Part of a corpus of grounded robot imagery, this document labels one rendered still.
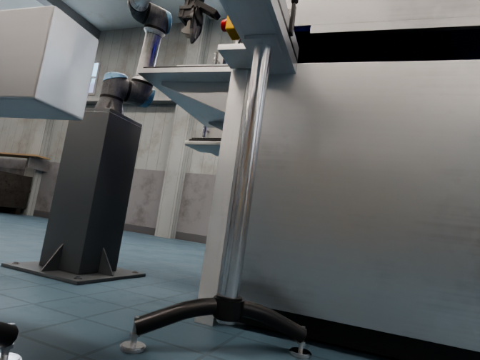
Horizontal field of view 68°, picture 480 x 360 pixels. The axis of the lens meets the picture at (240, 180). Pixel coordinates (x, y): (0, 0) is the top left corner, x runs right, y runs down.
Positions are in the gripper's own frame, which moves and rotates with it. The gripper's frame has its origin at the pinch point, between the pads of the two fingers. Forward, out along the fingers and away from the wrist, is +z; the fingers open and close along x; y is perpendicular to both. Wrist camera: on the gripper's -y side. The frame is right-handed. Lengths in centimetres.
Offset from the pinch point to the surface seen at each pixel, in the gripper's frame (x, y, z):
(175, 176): -387, 216, 6
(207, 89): 2.0, -10.7, 22.3
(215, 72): 9.9, -16.7, 19.1
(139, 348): 45, -25, 104
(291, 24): 29, -47, 14
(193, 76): 7.2, -6.5, 19.1
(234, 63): 16.1, -26.3, 19.1
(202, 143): -68, 22, 27
